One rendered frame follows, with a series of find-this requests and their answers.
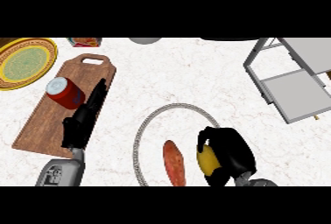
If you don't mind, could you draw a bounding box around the orange sweet potato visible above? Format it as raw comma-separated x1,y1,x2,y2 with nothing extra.
161,139,187,187

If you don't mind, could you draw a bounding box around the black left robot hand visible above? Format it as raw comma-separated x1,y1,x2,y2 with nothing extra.
60,77,109,150

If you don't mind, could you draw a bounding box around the red can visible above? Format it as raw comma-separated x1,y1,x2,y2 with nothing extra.
46,76,87,110

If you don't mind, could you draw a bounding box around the white round placemat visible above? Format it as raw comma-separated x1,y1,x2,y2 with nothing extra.
131,102,223,187

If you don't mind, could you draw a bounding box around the red printed box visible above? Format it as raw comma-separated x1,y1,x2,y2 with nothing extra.
66,38,103,48

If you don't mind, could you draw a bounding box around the yellow lemon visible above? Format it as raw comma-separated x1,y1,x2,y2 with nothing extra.
196,143,223,177

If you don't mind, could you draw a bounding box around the grey round object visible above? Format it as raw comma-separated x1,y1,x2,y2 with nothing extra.
128,38,162,46

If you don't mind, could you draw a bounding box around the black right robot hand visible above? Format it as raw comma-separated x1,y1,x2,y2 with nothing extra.
196,126,258,187

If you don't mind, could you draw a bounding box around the yellow green round plate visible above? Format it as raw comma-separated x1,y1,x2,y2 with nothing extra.
0,38,59,92

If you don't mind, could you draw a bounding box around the grey tiered shelf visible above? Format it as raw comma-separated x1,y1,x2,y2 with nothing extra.
242,38,331,125

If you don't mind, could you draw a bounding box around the brown wooden cutting board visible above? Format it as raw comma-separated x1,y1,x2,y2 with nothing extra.
10,52,118,159

